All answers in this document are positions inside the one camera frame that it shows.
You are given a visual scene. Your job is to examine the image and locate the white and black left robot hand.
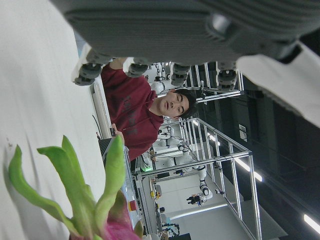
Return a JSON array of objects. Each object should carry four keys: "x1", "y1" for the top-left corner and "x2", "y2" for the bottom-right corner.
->
[{"x1": 49, "y1": 0, "x2": 320, "y2": 130}]

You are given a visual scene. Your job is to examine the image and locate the pink dragon fruit green scales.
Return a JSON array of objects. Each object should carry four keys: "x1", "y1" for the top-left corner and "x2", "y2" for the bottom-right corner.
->
[{"x1": 8, "y1": 134, "x2": 145, "y2": 240}]

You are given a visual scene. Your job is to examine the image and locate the person in red hoodie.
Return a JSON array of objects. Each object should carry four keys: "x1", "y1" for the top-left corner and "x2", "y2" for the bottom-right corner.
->
[{"x1": 101, "y1": 56, "x2": 198, "y2": 162}]

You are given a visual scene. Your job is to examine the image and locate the black ribbed electronics box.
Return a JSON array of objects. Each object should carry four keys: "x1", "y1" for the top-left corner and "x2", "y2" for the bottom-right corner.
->
[{"x1": 98, "y1": 138, "x2": 115, "y2": 166}]

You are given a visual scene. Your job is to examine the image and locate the white humanoid robot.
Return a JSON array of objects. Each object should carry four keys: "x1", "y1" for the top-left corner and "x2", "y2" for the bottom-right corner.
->
[{"x1": 187, "y1": 163, "x2": 214, "y2": 207}]

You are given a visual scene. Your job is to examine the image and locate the white ceiling light strip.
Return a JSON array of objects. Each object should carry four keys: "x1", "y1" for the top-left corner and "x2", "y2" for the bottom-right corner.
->
[
  {"x1": 303, "y1": 214, "x2": 320, "y2": 235},
  {"x1": 234, "y1": 157, "x2": 263, "y2": 183}
]

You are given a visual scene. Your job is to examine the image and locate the small aluminium profile frame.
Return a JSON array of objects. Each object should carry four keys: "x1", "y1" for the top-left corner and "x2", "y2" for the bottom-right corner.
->
[{"x1": 184, "y1": 62, "x2": 245, "y2": 104}]

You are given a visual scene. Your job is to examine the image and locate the large aluminium profile frame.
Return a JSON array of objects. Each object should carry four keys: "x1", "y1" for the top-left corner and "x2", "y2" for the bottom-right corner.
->
[{"x1": 134, "y1": 117, "x2": 263, "y2": 240}]

